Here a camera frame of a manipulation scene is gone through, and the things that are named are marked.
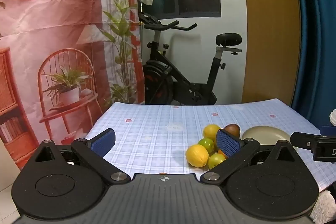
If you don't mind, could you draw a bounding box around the printed backdrop cloth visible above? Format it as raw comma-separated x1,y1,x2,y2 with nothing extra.
0,0,146,188

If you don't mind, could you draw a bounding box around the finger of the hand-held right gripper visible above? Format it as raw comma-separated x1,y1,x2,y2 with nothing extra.
320,126,336,136
290,132,320,154

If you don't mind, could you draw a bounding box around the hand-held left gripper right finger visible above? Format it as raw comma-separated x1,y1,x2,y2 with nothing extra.
200,129,299,185

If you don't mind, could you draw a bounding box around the beige round plate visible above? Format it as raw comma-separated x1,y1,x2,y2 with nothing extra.
241,126,299,148

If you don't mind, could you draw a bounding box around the wooden door panel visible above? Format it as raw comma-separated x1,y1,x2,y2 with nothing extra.
239,0,302,107

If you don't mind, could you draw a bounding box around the green jujube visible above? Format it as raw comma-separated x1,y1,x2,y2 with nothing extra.
198,138,216,154
208,153,226,170

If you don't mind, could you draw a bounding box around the white fluffy cloth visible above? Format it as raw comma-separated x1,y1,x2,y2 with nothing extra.
318,189,334,224

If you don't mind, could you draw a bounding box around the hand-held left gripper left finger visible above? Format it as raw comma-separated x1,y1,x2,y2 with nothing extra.
34,129,131,185

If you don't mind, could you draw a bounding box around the reddish brown round fruit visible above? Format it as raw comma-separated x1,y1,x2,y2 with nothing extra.
224,124,241,138

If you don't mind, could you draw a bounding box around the black exercise bike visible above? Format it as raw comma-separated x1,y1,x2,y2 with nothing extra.
138,11,242,106

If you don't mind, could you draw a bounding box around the large oval lemon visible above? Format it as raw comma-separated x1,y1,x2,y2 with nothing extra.
185,144,210,168

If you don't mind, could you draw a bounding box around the blue curtain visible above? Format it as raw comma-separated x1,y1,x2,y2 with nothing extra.
289,0,336,132

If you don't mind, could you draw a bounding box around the blue plaid tablecloth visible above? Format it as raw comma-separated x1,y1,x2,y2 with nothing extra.
85,98,336,191

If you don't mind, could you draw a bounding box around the round lemon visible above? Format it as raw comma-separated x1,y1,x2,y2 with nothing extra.
203,124,221,141

